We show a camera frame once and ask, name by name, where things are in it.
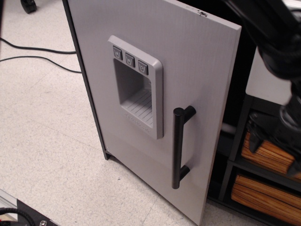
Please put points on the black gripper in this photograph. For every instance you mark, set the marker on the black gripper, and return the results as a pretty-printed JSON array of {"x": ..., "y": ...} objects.
[{"x": 283, "y": 131}]

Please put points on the black bar door handle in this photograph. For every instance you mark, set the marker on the black bar door handle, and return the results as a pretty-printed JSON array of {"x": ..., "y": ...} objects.
[{"x": 180, "y": 117}]

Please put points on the dark grey shelf unit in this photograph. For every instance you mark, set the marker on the dark grey shelf unit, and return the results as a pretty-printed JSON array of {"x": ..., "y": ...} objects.
[{"x": 236, "y": 164}]

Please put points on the black caster wheel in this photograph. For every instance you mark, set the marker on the black caster wheel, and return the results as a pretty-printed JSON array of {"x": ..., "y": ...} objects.
[{"x": 29, "y": 6}]

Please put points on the grey toy fridge door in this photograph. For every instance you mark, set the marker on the grey toy fridge door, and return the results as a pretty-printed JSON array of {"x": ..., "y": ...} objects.
[{"x": 197, "y": 51}]

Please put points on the wooden striped bin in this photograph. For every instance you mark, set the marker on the wooden striped bin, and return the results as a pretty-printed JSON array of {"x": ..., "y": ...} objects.
[
  {"x": 267, "y": 199},
  {"x": 267, "y": 155}
]

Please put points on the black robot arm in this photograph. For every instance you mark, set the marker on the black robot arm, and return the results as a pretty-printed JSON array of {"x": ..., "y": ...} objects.
[{"x": 276, "y": 31}]

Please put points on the dark grey fridge cabinet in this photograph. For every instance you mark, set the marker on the dark grey fridge cabinet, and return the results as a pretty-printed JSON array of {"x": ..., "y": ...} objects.
[{"x": 66, "y": 6}]

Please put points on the lower wooden striped bin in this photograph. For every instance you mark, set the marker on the lower wooden striped bin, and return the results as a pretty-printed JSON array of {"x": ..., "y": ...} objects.
[{"x": 267, "y": 199}]

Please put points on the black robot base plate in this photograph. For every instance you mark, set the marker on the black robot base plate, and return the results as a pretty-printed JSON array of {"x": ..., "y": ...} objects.
[{"x": 14, "y": 212}]

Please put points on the upper wooden striped bin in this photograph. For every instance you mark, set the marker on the upper wooden striped bin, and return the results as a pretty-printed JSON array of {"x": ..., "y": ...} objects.
[{"x": 267, "y": 155}]

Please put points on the white cabinet door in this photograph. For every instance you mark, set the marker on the white cabinet door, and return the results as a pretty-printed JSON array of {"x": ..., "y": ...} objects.
[{"x": 264, "y": 85}]

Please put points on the grey water dispenser panel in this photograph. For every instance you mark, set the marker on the grey water dispenser panel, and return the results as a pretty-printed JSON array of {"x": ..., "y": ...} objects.
[{"x": 139, "y": 78}]

